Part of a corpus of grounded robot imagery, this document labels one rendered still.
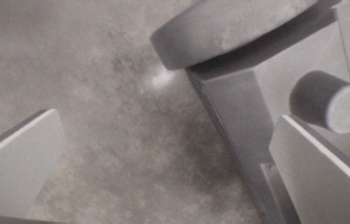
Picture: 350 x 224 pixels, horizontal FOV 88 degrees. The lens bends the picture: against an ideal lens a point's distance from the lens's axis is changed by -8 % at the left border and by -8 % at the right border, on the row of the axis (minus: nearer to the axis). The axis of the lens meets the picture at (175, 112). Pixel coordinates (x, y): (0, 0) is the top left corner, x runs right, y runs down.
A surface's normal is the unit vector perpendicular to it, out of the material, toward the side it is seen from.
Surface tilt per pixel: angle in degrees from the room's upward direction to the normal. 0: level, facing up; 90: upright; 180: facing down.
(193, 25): 37
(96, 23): 0
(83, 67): 0
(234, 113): 45
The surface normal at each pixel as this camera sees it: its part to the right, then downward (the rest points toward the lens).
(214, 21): -0.28, 0.47
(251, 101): -0.54, 0.57
